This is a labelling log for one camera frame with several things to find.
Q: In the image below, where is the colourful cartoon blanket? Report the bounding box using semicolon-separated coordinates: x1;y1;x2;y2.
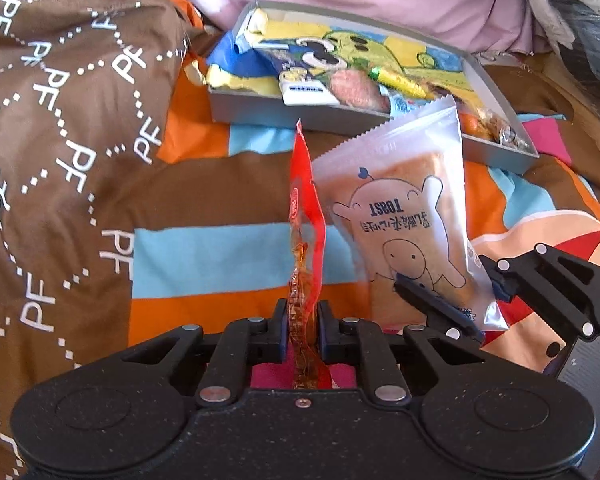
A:
126;0;600;391

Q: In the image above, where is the grey tray box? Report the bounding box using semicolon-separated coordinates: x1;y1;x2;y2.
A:
207;0;539;174

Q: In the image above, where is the brown PF patterned cloth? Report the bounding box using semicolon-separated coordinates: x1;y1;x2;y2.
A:
0;0;198;479

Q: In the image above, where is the toast bread packet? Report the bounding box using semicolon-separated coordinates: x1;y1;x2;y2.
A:
312;96;508;332

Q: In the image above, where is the orange mandarin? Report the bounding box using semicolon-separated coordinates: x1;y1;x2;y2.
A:
458;112;493;141

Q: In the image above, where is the red snack packet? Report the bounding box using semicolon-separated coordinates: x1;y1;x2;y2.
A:
287;124;332;389

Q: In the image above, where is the round rice cracker packet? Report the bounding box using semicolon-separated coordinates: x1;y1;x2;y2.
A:
328;68;390;114

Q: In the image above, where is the clear seaweed cracker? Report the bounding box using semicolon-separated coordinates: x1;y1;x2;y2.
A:
482;110;529;151

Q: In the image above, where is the light blue snack packet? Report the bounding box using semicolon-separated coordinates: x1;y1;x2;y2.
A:
388;93;428;117

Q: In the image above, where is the cartoon drawing paper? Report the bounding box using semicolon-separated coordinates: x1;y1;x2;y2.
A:
188;8;482;102

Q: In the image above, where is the yellow gold snack packet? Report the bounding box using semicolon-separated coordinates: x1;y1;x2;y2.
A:
428;84;483;108

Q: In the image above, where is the dark blue snack bar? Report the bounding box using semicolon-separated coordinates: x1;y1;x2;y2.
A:
252;37;347;106

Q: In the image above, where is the yellow green snack packet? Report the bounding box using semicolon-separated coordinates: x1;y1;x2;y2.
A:
368;65;427;100

